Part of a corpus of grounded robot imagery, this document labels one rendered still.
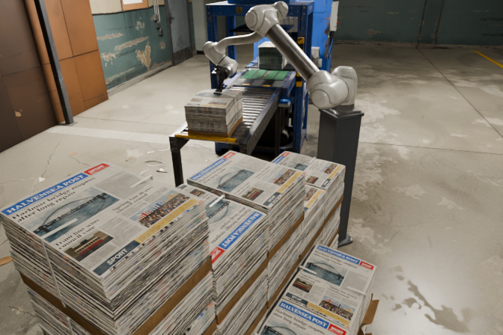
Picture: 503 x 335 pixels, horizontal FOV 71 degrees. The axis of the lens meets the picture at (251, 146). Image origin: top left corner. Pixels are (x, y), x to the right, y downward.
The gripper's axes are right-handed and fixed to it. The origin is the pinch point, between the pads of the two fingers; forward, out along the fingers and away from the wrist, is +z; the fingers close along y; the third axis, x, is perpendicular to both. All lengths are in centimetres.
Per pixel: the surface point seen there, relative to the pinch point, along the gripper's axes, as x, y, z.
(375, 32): -160, 154, -851
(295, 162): -61, 27, 46
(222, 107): -10.5, 9.0, 17.9
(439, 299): -150, 110, 52
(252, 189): -54, -3, 112
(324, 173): -77, 26, 54
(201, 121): 4.3, 19.3, 19.5
